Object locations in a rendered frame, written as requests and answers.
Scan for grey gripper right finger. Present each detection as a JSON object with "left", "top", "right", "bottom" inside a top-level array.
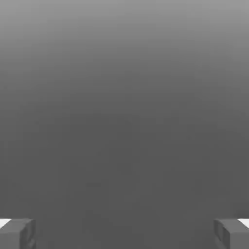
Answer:
[{"left": 213, "top": 218, "right": 249, "bottom": 249}]

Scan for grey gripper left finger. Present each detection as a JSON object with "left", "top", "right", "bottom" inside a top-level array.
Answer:
[{"left": 0, "top": 218, "right": 37, "bottom": 249}]

